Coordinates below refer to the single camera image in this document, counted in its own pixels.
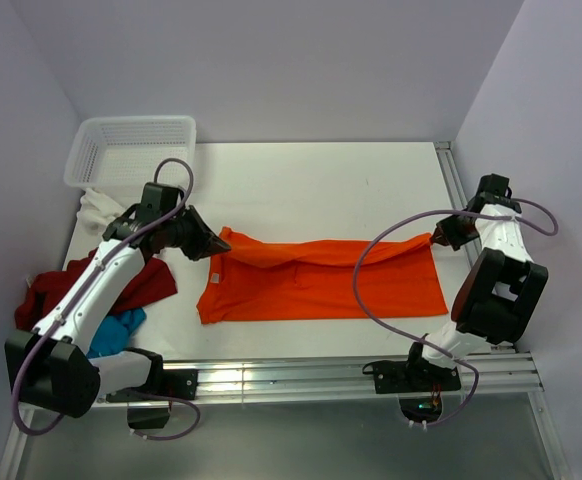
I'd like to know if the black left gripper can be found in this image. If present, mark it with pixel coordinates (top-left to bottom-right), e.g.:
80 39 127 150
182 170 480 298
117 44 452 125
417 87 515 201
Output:
162 205 231 262

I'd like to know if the orange t shirt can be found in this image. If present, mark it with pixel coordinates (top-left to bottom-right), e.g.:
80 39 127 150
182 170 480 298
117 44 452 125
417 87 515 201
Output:
197 228 448 325

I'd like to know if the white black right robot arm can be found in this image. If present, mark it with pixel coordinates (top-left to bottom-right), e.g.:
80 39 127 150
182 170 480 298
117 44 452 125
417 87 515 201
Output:
403 174 548 390

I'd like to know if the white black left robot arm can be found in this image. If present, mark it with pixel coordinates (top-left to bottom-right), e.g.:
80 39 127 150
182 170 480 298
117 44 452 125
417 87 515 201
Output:
5 182 230 418

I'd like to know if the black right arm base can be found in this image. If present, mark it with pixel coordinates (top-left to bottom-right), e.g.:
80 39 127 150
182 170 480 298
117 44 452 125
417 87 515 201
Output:
362 360 462 423

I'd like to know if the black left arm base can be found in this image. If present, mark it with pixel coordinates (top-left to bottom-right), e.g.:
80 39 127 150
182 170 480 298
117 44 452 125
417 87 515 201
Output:
105 368 201 441

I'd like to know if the dark red t shirt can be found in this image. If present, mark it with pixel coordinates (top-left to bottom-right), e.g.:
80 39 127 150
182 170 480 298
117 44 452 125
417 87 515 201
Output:
14 250 177 330

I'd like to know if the white t shirt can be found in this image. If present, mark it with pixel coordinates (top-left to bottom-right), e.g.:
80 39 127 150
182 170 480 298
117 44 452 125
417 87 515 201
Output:
76 188 124 233

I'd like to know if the white plastic mesh basket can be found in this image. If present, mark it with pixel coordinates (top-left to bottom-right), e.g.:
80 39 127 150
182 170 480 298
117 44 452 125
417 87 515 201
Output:
64 115 197 197

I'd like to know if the blue t shirt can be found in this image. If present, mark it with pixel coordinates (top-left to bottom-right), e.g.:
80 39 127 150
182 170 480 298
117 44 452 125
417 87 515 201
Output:
87 308 147 359

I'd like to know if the aluminium front rail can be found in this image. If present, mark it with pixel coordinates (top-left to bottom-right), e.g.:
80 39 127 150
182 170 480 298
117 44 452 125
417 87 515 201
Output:
164 349 543 405

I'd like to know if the aluminium rail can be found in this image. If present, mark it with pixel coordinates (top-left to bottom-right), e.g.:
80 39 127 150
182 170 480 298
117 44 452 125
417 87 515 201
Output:
433 140 572 480
164 349 543 405

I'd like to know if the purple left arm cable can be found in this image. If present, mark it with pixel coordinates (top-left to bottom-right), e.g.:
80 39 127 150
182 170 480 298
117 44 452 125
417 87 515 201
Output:
10 158 202 441

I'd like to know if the aluminium right side rail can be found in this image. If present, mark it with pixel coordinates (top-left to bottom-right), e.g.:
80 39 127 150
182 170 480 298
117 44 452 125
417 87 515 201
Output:
433 140 572 480

